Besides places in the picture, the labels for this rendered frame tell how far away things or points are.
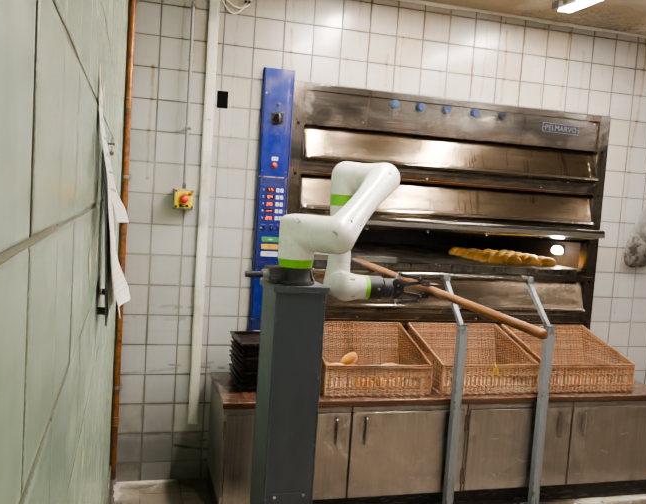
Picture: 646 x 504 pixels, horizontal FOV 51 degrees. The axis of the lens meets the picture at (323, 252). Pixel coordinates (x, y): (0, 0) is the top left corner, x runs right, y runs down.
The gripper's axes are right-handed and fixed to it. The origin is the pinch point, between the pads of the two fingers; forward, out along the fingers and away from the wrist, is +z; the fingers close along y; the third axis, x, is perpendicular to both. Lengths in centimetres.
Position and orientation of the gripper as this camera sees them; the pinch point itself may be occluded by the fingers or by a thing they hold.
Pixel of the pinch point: (429, 289)
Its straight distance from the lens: 273.6
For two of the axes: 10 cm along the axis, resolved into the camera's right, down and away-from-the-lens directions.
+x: 2.6, 0.9, -9.6
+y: -0.7, 9.9, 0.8
